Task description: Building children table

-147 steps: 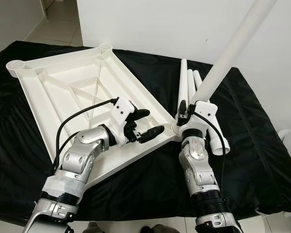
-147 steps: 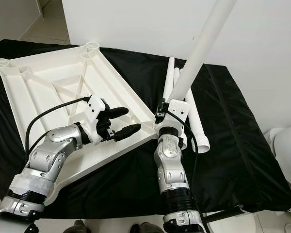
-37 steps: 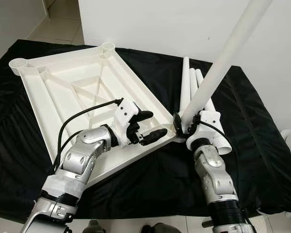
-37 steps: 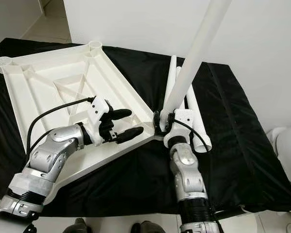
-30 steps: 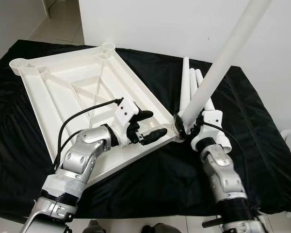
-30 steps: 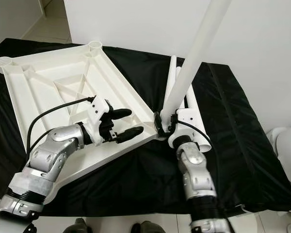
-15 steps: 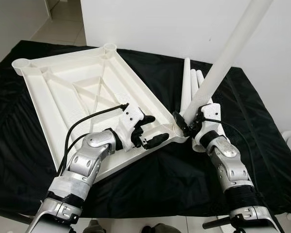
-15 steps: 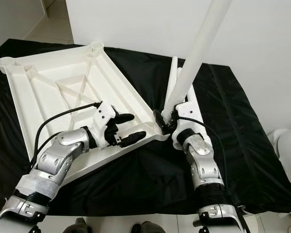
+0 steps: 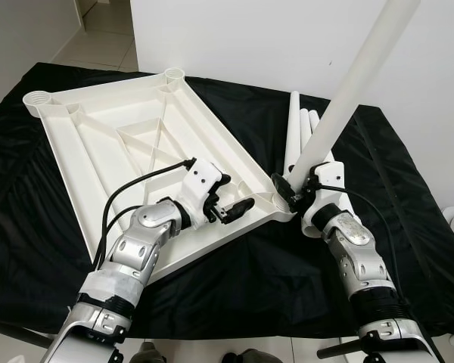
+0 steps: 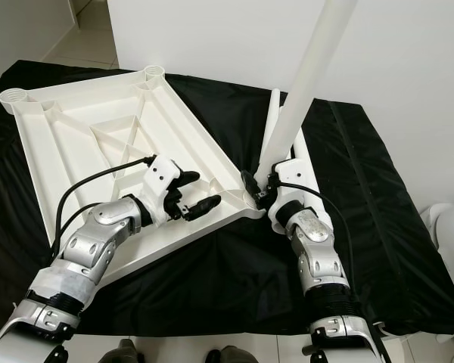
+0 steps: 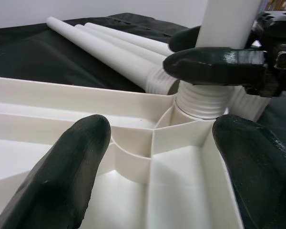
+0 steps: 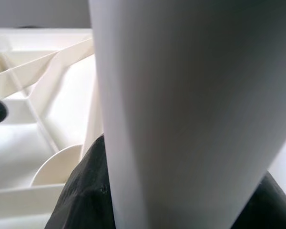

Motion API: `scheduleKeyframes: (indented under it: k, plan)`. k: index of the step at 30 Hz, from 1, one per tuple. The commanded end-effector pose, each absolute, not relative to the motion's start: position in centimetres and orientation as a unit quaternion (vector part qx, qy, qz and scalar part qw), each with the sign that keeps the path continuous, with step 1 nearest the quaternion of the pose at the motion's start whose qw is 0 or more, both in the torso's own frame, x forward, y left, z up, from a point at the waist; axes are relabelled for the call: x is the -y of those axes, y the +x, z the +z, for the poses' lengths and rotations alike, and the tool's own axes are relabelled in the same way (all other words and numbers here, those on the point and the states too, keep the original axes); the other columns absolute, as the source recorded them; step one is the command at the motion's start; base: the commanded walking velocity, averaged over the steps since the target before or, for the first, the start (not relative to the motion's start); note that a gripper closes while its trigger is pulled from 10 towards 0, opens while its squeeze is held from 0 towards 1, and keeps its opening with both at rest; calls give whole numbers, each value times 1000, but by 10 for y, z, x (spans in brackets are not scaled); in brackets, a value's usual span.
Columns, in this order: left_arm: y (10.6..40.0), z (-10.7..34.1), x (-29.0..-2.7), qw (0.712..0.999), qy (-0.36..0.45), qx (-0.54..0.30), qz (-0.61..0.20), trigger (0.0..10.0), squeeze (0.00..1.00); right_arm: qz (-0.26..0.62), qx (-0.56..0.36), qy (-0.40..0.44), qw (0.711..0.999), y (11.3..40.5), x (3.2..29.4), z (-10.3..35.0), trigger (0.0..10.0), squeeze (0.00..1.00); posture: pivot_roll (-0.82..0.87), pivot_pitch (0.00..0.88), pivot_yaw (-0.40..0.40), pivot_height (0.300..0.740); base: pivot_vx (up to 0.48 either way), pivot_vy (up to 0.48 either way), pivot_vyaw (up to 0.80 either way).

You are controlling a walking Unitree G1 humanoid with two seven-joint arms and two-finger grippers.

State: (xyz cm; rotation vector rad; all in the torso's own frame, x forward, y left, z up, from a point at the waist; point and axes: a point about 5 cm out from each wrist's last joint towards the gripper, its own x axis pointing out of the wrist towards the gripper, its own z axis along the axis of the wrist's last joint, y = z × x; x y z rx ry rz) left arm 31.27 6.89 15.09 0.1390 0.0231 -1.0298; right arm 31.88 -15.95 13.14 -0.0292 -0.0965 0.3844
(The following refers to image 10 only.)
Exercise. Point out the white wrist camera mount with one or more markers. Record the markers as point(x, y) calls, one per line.
point(299, 178)
point(165, 172)

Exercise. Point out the black metal bar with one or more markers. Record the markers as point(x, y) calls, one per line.
point(310, 351)

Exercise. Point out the white plastic children table top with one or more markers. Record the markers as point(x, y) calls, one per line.
point(83, 144)

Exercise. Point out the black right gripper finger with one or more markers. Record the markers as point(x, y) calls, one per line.
point(248, 184)

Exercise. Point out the black fabric table cover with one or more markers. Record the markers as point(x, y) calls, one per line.
point(257, 280)

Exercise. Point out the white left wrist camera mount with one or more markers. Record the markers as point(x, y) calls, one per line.
point(165, 172)

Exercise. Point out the grey right robot foot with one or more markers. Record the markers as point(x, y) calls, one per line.
point(233, 356)

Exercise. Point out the grey robot foot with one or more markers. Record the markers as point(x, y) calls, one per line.
point(233, 356)
point(122, 352)

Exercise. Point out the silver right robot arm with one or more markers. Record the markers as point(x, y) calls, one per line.
point(321, 257)

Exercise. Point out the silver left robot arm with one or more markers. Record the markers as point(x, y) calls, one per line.
point(91, 242)

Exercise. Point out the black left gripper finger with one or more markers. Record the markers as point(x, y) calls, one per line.
point(204, 206)
point(189, 178)

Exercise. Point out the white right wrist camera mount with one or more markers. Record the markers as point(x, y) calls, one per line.
point(299, 178)

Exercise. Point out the grey left robot foot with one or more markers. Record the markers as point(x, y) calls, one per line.
point(122, 352)

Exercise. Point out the white plastic screw-in table leg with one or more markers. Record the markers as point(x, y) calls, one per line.
point(308, 147)
point(272, 113)
point(314, 68)
point(296, 144)

